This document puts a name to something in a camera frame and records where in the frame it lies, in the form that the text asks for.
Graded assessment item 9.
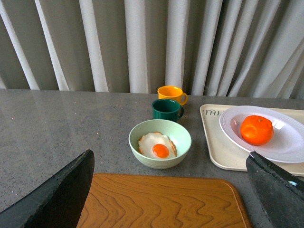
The yellow mug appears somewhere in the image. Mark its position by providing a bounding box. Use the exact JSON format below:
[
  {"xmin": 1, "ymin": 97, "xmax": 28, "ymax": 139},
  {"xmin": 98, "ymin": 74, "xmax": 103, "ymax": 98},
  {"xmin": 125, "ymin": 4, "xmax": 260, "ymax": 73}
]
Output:
[{"xmin": 157, "ymin": 85, "xmax": 188, "ymax": 105}]

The orange mandarin fruit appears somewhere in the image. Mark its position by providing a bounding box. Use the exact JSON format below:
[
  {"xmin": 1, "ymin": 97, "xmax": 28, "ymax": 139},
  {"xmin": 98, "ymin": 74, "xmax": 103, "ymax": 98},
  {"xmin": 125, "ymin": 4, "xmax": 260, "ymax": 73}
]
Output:
[{"xmin": 240, "ymin": 115, "xmax": 274, "ymax": 146}]

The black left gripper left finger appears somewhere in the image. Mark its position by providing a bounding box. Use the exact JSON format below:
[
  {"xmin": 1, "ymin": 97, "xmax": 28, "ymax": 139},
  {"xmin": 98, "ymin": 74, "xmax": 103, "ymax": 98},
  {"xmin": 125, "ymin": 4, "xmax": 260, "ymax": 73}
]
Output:
[{"xmin": 0, "ymin": 150, "xmax": 95, "ymax": 228}]

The white ridged plate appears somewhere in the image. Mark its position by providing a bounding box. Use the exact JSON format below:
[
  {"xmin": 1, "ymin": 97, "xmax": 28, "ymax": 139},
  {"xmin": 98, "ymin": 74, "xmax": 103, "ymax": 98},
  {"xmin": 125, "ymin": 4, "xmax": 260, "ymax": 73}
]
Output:
[{"xmin": 219, "ymin": 105, "xmax": 304, "ymax": 163}]

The fake fried egg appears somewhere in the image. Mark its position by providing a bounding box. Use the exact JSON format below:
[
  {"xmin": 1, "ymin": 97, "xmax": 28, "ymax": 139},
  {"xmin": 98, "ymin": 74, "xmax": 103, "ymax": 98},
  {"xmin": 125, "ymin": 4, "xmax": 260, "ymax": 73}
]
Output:
[{"xmin": 138, "ymin": 132, "xmax": 177, "ymax": 160}]

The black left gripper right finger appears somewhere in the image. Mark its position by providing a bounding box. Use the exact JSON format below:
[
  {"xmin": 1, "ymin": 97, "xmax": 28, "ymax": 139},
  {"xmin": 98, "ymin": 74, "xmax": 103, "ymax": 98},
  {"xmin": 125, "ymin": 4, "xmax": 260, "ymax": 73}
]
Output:
[{"xmin": 246, "ymin": 152, "xmax": 304, "ymax": 228}]

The cream bear tray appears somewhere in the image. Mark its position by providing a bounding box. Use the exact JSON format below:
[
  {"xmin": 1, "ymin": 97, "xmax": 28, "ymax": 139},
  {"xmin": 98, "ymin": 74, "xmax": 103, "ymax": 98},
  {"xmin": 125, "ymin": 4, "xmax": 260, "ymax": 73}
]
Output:
[{"xmin": 200, "ymin": 104, "xmax": 304, "ymax": 177}]

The light green bowl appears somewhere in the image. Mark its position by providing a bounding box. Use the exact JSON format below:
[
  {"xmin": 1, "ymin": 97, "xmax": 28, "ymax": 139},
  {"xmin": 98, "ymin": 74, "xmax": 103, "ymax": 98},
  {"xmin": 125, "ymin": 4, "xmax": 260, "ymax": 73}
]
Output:
[{"xmin": 129, "ymin": 119, "xmax": 192, "ymax": 169}]

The grey white curtain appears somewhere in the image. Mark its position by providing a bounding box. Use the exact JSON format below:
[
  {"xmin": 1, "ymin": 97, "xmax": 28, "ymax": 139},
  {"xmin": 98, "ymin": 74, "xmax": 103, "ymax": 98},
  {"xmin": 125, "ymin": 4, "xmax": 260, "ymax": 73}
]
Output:
[{"xmin": 0, "ymin": 0, "xmax": 304, "ymax": 99}]

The wooden serving tray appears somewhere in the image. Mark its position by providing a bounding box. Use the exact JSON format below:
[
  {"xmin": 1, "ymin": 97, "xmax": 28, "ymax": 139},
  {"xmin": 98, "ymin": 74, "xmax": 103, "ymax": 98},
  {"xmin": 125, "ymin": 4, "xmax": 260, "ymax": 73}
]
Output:
[{"xmin": 78, "ymin": 173, "xmax": 252, "ymax": 228}]

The dark green mug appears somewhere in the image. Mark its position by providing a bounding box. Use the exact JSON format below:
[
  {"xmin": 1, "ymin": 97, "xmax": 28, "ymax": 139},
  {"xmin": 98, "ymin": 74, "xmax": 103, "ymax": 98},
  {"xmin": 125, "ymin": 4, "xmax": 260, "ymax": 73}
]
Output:
[{"xmin": 152, "ymin": 99, "xmax": 184, "ymax": 122}]

